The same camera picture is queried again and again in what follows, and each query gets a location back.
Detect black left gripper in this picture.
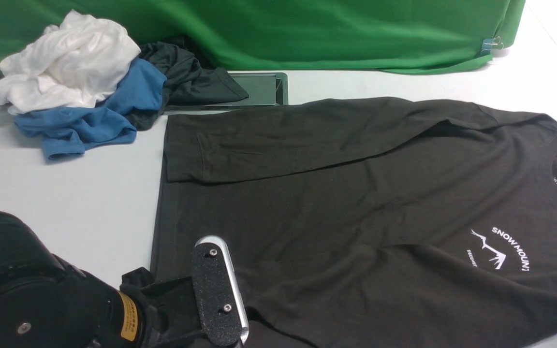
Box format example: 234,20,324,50
0,212,202,348

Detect gray long sleeve shirt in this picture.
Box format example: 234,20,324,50
155,97,557,348

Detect blue crumpled shirt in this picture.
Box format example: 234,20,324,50
14,58,167,161

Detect white crumpled shirt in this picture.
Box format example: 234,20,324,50
0,11,141,115

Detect dark teal crumpled shirt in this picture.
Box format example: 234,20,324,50
124,35,249,131

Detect dark gray flat tray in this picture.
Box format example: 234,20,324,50
164,72,288,115

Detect green backdrop cloth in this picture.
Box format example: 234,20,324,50
0,0,525,75

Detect blue binder clip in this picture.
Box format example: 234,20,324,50
479,36,504,56

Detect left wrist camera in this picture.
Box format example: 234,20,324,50
191,235,249,348

